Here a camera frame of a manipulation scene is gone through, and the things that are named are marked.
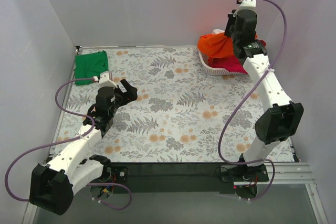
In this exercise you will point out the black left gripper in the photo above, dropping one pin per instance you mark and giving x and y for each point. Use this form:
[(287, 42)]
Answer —
[(121, 94)]

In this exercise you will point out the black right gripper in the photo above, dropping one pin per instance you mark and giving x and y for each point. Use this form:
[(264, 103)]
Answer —
[(229, 27)]

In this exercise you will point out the orange t-shirt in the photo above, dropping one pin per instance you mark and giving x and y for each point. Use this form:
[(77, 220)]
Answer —
[(216, 46)]

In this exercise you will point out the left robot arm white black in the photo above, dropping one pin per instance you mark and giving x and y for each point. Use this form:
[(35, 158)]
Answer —
[(54, 185)]

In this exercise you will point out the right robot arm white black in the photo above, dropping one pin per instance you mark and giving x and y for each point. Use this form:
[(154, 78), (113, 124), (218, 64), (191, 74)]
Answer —
[(281, 115)]

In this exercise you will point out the white t-shirt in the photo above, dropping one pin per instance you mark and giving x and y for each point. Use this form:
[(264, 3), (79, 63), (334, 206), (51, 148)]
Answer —
[(217, 31)]

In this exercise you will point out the dark red t-shirt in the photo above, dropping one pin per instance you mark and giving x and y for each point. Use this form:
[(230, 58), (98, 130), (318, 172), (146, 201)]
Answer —
[(257, 43)]

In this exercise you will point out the folded green t-shirt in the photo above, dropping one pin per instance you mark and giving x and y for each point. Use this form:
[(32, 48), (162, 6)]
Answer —
[(90, 65)]

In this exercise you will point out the magenta pink t-shirt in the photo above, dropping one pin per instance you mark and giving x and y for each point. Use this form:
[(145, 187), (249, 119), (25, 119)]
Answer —
[(231, 64)]

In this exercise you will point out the white plastic laundry basket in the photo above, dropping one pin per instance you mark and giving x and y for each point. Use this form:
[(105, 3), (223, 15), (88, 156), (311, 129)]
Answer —
[(214, 71)]

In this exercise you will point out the floral patterned table mat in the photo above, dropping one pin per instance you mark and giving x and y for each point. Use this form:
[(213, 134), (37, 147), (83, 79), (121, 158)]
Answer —
[(181, 114)]

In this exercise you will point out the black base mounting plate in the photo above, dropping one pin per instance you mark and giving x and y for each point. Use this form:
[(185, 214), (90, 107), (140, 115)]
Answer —
[(178, 177)]

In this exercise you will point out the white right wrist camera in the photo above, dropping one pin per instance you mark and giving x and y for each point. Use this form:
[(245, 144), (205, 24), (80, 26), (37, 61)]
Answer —
[(246, 4)]

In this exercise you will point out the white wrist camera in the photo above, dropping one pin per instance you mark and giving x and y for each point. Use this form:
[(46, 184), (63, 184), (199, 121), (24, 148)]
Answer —
[(246, 4), (106, 80)]

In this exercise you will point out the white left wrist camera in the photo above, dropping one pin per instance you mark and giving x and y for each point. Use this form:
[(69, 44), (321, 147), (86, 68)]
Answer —
[(106, 80)]

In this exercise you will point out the aluminium frame rail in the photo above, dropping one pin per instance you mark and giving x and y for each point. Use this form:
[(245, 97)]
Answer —
[(288, 171)]

